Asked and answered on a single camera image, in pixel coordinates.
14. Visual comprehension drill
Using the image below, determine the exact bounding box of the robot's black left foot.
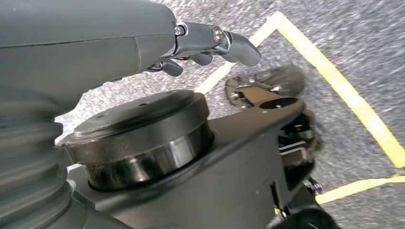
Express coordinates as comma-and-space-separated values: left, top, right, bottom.
224, 64, 308, 110

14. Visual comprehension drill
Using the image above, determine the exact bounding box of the yellow floor tape square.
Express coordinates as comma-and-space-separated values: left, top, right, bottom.
193, 11, 405, 206

